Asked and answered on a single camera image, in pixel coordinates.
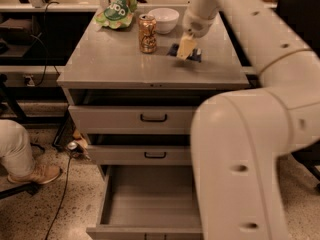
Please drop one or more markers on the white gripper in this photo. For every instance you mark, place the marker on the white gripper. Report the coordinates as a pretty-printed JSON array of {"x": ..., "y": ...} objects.
[{"x": 197, "y": 26}]

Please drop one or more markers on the dark blue rxbar wrapper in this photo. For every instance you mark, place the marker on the dark blue rxbar wrapper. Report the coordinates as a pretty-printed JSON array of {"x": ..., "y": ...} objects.
[{"x": 195, "y": 55}]

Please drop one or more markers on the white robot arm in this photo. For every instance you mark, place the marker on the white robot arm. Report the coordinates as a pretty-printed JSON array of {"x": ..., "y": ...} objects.
[{"x": 237, "y": 137}]

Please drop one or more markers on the grey drawer cabinet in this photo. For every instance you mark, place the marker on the grey drawer cabinet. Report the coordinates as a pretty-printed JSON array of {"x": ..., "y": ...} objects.
[{"x": 108, "y": 69}]

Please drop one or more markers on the grey top drawer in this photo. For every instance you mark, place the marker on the grey top drawer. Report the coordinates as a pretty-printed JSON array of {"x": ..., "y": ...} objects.
[{"x": 126, "y": 119}]

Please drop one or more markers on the grey middle drawer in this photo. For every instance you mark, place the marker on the grey middle drawer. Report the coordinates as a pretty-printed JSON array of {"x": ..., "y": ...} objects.
[{"x": 134, "y": 155}]

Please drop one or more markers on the grey open bottom drawer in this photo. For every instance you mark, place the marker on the grey open bottom drawer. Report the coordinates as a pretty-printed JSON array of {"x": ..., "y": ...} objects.
[{"x": 148, "y": 203}]

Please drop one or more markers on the white ceramic bowl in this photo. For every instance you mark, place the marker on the white ceramic bowl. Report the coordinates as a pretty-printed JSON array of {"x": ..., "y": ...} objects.
[{"x": 166, "y": 19}]

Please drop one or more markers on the gold soda can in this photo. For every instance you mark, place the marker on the gold soda can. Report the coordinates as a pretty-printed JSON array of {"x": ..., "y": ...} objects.
[{"x": 147, "y": 33}]

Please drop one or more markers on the green chip bag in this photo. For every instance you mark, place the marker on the green chip bag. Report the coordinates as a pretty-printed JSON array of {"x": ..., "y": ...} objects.
[{"x": 119, "y": 14}]

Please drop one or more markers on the black office chair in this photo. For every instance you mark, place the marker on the black office chair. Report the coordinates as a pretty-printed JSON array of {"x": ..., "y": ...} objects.
[{"x": 303, "y": 16}]

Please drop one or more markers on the dark box on shelf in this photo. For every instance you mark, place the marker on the dark box on shelf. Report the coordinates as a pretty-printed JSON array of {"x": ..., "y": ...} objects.
[{"x": 19, "y": 31}]

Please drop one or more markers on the tan sneaker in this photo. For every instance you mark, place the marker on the tan sneaker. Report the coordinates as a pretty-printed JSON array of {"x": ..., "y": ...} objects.
[{"x": 42, "y": 174}]

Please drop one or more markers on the person leg beige trousers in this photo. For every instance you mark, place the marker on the person leg beige trousers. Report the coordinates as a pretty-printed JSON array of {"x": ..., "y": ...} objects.
[{"x": 15, "y": 149}]

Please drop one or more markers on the black top drawer handle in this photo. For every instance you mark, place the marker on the black top drawer handle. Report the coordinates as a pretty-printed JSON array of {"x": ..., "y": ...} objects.
[{"x": 160, "y": 119}]

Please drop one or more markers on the black drawer handle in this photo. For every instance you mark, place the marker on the black drawer handle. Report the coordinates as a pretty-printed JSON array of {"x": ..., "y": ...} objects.
[
  {"x": 160, "y": 119},
  {"x": 155, "y": 155}
]

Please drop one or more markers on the black middle drawer handle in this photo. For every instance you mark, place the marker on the black middle drawer handle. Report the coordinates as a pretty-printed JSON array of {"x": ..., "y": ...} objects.
[{"x": 155, "y": 155}]

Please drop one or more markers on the wall power outlet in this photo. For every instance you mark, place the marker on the wall power outlet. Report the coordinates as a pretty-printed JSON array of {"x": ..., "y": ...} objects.
[{"x": 28, "y": 80}]

